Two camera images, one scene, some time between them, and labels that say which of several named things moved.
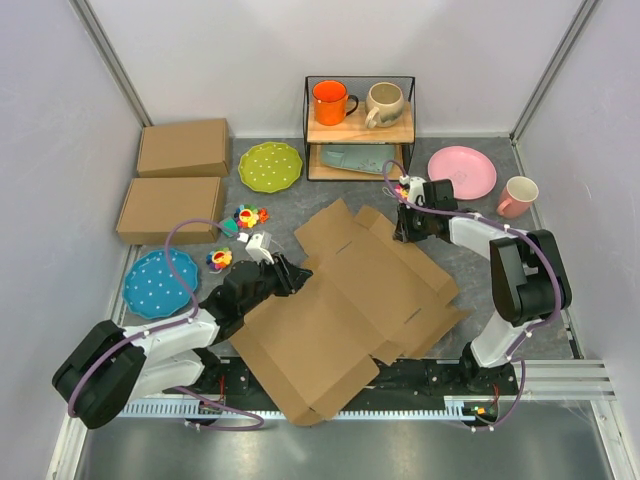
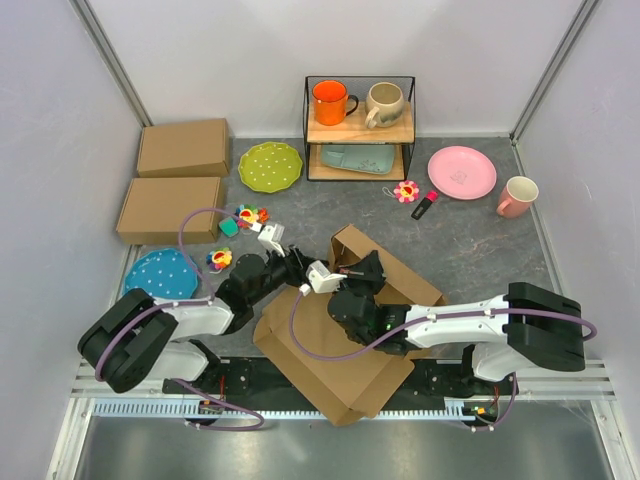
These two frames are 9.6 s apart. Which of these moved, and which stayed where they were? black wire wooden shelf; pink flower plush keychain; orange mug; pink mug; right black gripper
Moved: right black gripper
Stayed: orange mug; pink mug; black wire wooden shelf; pink flower plush keychain
